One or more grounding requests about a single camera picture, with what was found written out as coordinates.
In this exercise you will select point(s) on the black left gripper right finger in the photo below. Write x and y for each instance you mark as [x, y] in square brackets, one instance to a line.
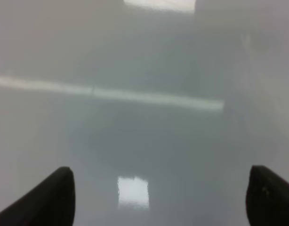
[267, 198]

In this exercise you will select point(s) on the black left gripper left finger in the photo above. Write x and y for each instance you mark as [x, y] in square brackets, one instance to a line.
[50, 203]

